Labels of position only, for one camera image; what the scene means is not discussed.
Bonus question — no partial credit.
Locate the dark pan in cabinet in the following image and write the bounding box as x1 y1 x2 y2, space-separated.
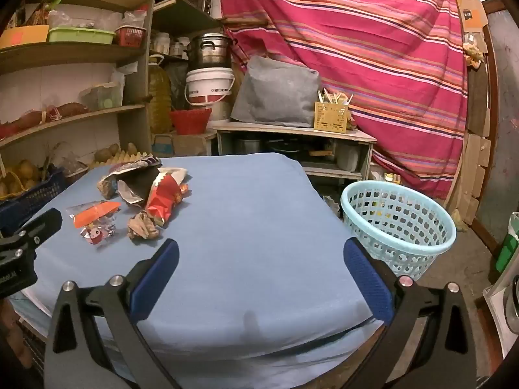
265 138 309 155

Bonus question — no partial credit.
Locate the yellow box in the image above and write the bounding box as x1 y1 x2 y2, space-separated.
0 24 50 49

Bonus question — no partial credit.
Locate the red woven bowl basket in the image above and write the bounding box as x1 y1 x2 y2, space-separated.
169 108 212 136

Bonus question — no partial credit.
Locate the sweet potato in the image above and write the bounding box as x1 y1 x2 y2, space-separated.
42 102 89 121

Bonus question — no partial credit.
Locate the red snack wrapper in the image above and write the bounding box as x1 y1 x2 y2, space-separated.
145 167 190 228

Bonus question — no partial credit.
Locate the grey pot in cabinet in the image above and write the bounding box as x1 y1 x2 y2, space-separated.
336 142 361 171

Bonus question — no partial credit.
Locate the yellow egg tray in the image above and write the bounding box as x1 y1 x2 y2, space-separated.
88 150 151 169

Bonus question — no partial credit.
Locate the cardboard box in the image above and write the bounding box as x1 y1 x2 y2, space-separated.
151 129 217 158

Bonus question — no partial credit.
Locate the green plastic tray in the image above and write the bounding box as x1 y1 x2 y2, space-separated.
47 27 116 45

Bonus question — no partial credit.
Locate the green packet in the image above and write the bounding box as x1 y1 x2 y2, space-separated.
495 212 519 274

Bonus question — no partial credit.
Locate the dark blue plastic crate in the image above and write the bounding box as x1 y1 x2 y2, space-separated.
0 167 68 233

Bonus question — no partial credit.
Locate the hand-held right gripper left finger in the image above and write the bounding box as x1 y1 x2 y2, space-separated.
44 239 180 389

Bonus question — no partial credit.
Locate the steel pot in cabinet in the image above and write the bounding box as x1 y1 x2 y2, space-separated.
233 136 265 155

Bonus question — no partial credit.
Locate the wooden shelf unit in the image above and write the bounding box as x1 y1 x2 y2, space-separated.
0 0 223 179

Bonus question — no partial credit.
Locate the grey cushion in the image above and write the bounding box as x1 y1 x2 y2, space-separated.
230 55 322 127

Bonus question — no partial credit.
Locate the dark purple snack bag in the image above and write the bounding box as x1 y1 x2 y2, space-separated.
96 155 163 205

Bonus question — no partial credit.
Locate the clear packet with orange label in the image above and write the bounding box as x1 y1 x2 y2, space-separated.
66 200 122 247

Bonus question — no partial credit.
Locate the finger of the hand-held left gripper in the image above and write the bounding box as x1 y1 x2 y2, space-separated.
14 208 63 249

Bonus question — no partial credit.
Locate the crumpled brown paper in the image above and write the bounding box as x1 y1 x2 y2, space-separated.
127 209 161 244

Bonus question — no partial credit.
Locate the yellow utensil holder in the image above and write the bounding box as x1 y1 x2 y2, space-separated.
314 88 354 134

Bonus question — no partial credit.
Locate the pink striped cloth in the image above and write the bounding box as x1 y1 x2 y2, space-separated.
218 0 469 208

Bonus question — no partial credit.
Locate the steel cooking pot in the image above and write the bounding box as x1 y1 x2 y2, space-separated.
184 33 238 69

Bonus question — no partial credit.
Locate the blue table cloth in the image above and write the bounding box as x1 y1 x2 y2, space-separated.
8 152 384 389

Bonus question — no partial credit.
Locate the low white cabinet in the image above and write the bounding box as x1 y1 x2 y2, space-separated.
211 120 379 181

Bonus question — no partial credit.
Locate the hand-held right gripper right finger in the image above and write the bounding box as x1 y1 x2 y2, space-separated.
344 238 477 389

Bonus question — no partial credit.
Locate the pile of yellow potatoes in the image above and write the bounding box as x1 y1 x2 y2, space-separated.
0 159 43 197

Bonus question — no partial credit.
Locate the light blue plastic basket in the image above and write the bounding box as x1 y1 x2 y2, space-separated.
341 180 457 280

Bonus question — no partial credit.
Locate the clear plastic container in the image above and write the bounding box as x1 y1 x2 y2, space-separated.
78 82 123 111

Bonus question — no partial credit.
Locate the white plastic bucket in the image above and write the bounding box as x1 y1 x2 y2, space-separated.
184 67 236 108

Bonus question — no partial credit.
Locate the large oil bottle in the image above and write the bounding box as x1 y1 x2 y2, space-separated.
147 54 174 135

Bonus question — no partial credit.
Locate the small red plastic basket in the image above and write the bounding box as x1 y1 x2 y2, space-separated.
115 26 147 47

